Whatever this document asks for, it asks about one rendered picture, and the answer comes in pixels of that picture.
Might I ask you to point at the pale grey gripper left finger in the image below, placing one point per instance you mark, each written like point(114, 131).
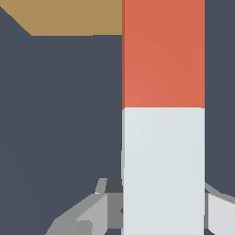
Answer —
point(95, 211)

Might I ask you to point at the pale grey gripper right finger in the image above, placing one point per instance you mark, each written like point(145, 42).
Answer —
point(221, 214)

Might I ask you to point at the red and white peg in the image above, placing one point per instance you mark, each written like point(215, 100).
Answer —
point(163, 122)

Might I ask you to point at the tan wooden box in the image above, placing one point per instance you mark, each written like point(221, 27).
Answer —
point(76, 16)

